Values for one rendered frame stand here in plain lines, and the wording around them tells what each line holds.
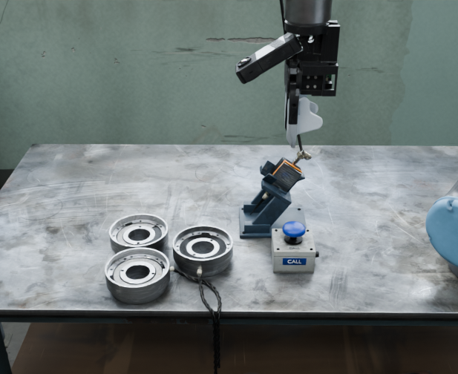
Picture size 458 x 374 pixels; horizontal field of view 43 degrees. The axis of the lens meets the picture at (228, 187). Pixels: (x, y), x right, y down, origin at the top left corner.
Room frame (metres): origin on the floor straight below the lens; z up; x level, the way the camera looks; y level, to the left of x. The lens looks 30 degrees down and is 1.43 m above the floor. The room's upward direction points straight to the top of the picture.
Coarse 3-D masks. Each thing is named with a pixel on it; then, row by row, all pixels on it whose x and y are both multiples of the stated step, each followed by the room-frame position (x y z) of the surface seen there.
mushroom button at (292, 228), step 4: (284, 224) 0.84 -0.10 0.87; (288, 224) 0.84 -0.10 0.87; (292, 224) 0.84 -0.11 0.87; (296, 224) 0.84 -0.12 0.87; (300, 224) 0.84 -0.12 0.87; (284, 228) 0.83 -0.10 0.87; (288, 228) 0.83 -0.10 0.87; (292, 228) 0.83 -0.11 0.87; (296, 228) 0.83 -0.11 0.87; (300, 228) 0.83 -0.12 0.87; (304, 228) 0.83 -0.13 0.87; (284, 232) 0.82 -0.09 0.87; (288, 232) 0.82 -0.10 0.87; (292, 232) 0.82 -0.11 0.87; (296, 232) 0.82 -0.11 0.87; (300, 232) 0.82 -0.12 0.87; (304, 232) 0.82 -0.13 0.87; (288, 236) 0.82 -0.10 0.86; (292, 236) 0.81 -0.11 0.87; (296, 236) 0.81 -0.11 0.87; (300, 236) 0.82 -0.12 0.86
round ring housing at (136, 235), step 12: (132, 216) 0.92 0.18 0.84; (144, 216) 0.92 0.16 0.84; (156, 216) 0.92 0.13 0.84; (120, 228) 0.89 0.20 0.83; (132, 228) 0.89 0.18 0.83; (144, 228) 0.89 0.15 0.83; (168, 228) 0.88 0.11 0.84; (132, 240) 0.85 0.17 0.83; (144, 240) 0.85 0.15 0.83; (156, 240) 0.84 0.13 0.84; (168, 240) 0.87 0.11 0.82
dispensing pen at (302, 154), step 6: (300, 156) 0.95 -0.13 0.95; (306, 156) 0.95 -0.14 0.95; (282, 162) 0.95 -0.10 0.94; (288, 162) 0.96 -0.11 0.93; (294, 162) 0.95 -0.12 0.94; (276, 168) 0.95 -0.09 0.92; (300, 168) 0.96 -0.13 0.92; (276, 186) 0.95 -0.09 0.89; (264, 198) 0.95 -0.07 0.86; (258, 204) 0.95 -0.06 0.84
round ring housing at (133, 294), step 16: (128, 256) 0.81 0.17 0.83; (144, 256) 0.81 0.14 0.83; (160, 256) 0.80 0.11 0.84; (112, 272) 0.76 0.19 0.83; (128, 272) 0.78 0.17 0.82; (144, 272) 0.78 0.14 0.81; (112, 288) 0.73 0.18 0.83; (128, 288) 0.71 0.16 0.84; (144, 288) 0.72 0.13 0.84; (160, 288) 0.73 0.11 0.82
